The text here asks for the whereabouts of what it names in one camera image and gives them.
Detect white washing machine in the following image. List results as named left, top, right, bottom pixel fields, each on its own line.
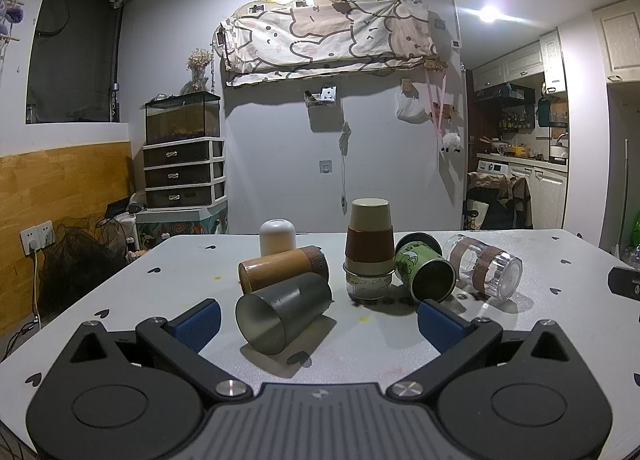
left=476, top=158, right=511, bottom=179

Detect clear plastic cup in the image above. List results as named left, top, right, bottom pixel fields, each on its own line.
left=443, top=233, right=524, bottom=302

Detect grey metal cup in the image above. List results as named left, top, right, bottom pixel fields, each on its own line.
left=235, top=272, right=334, bottom=356

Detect ceiling light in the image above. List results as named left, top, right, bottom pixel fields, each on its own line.
left=475, top=2, right=505, bottom=27

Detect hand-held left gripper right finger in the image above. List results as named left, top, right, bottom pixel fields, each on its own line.
left=386, top=300, right=588, bottom=404

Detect black kitchen wall rack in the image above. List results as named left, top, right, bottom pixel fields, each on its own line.
left=475, top=84, right=537, bottom=133

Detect white wall socket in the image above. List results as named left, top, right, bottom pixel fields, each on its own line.
left=20, top=220, right=55, bottom=256

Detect tall white cabinet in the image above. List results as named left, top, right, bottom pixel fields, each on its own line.
left=592, top=0, right=640, bottom=85

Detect hanging purple plush toy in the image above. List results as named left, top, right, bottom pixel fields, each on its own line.
left=0, top=0, right=27, bottom=25

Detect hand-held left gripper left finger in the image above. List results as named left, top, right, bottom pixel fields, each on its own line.
left=55, top=298, right=254, bottom=404

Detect white upper kitchen cabinets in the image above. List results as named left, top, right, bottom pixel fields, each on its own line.
left=471, top=27, right=569, bottom=94

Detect chair with draped clothes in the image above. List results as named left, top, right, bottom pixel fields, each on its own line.
left=464, top=172, right=534, bottom=231

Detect white cup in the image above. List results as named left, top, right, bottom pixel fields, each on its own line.
left=259, top=219, right=297, bottom=257

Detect painted cabinet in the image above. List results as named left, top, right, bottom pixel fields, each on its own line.
left=135, top=204, right=229, bottom=252

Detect beige and brown paper cup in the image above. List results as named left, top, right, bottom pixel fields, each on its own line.
left=344, top=197, right=395, bottom=274

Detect vase of dried flowers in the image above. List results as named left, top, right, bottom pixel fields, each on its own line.
left=187, top=47, right=214, bottom=94

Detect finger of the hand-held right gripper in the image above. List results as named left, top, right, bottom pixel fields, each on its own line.
left=607, top=267, right=640, bottom=302

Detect green printed cup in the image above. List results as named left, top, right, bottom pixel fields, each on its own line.
left=394, top=232, right=457, bottom=304

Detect hanging grey cable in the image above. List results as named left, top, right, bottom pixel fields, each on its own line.
left=338, top=122, right=352, bottom=214

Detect dark window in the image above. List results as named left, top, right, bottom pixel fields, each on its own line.
left=25, top=0, right=133, bottom=125

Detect black netting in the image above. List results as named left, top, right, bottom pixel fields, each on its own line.
left=37, top=214, right=133, bottom=318

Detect ribbed glass cup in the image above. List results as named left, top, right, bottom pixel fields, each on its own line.
left=342, top=261, right=396, bottom=302

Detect brown wooden cup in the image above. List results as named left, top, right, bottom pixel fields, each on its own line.
left=238, top=246, right=329, bottom=294

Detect white hanging bag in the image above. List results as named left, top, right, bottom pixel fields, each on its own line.
left=396, top=91, right=432, bottom=124

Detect printed blanket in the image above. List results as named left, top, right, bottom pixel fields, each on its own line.
left=219, top=0, right=437, bottom=87

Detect white plastic drawer unit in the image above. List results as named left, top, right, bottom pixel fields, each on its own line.
left=142, top=137, right=229, bottom=211

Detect glass fish tank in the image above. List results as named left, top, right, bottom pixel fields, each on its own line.
left=144, top=92, right=222, bottom=146

